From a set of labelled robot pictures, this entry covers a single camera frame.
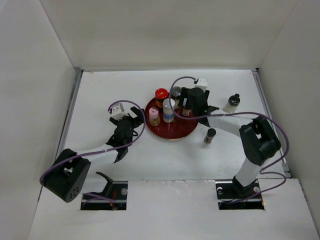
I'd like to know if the black top grinder bottle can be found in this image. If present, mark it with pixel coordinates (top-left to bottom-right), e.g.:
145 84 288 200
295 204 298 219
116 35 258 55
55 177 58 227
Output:
171 86 182 110

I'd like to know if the pink lid spice shaker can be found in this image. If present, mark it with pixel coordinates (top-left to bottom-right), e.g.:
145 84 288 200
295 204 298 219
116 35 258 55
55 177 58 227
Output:
148 107 161 127

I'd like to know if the silver lid tall jar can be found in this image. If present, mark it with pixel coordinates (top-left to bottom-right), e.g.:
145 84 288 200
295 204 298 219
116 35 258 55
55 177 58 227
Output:
162 98 175 123

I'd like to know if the red lid chili sauce jar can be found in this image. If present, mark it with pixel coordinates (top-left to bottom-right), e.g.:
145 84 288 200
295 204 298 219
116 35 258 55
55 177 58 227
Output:
155 88 169 110

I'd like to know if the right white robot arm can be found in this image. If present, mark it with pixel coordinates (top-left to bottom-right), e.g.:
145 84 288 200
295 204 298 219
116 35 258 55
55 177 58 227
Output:
180 87 281 198

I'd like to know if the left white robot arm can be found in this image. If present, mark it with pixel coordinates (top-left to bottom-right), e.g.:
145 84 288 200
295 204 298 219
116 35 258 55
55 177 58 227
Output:
39 106 146 203

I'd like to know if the red round tray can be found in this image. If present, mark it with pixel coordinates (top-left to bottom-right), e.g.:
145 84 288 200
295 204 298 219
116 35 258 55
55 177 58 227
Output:
145 98 198 140

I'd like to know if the black pump white bottle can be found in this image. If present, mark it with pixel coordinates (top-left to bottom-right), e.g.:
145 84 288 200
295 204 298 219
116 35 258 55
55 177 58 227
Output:
222 93 241 114

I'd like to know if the small dark bottle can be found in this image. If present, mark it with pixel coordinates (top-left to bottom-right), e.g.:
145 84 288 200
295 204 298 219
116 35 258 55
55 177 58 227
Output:
203 128 217 144

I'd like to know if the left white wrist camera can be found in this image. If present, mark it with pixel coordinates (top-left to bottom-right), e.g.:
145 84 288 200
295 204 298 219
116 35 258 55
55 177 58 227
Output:
109 103 128 121

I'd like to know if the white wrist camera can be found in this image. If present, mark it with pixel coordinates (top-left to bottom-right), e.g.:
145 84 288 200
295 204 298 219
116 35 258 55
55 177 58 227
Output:
194 77 208 92
109 103 128 121

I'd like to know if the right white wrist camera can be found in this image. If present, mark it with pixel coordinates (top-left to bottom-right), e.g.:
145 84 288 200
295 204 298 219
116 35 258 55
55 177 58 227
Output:
194 77 208 92

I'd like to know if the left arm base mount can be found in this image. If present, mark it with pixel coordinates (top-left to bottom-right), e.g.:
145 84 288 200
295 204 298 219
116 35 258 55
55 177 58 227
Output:
80 171 129 211

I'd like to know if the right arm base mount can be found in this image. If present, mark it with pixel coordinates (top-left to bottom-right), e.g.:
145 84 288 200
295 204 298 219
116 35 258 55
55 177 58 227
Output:
215 180 265 210

